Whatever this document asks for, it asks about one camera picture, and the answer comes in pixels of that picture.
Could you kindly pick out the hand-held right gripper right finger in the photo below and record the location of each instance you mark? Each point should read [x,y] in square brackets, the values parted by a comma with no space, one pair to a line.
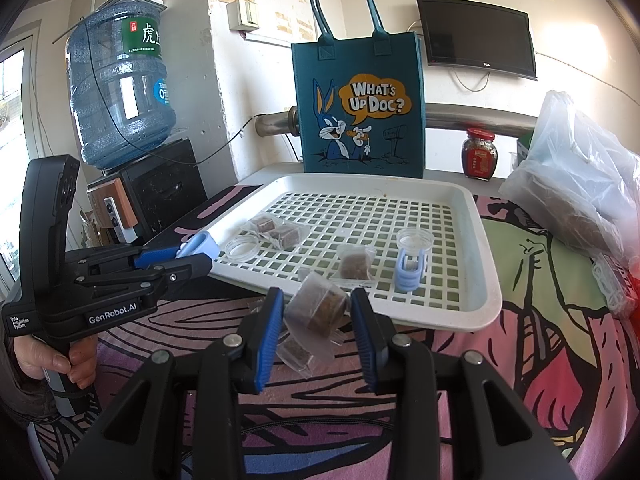
[366,347]

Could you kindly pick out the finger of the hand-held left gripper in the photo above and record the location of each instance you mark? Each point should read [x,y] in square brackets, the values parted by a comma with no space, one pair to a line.
[190,266]
[155,257]

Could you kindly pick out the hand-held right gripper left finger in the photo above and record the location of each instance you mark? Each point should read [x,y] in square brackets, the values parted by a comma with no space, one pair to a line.
[265,342]

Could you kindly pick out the brown cube packet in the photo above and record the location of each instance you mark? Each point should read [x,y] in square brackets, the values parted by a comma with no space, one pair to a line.
[262,222]
[295,353]
[315,305]
[355,262]
[286,235]

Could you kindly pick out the white perforated plastic tray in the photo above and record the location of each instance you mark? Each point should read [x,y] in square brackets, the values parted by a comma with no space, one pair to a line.
[450,220]

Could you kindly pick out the person's left hand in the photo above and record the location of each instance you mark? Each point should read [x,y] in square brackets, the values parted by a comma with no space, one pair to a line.
[50,362]

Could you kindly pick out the black water dispenser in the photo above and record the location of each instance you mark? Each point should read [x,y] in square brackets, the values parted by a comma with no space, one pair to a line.
[160,180]

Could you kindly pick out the window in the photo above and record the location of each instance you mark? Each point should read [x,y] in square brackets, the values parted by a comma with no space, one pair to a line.
[10,150]

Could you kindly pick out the blue water jug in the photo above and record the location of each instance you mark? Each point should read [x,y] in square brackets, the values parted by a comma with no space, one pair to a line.
[110,95]

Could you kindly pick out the red lidded glass jar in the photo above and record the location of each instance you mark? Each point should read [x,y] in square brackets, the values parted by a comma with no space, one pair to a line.
[477,157]

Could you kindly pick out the green white carton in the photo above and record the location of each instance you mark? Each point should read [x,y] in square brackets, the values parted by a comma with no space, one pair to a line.
[522,152]

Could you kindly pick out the teal cartoon tote bag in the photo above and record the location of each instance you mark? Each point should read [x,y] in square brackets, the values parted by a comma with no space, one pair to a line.
[350,60]

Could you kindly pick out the clear plastic bag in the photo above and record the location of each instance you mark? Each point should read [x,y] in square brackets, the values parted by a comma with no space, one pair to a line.
[565,175]

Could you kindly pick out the red packet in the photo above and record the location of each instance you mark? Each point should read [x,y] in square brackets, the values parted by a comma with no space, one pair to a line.
[635,290]

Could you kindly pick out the white wall switch box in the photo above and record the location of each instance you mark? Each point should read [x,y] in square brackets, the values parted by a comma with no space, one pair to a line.
[243,15]

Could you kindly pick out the black wall television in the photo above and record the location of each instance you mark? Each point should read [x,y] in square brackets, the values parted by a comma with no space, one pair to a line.
[475,35]

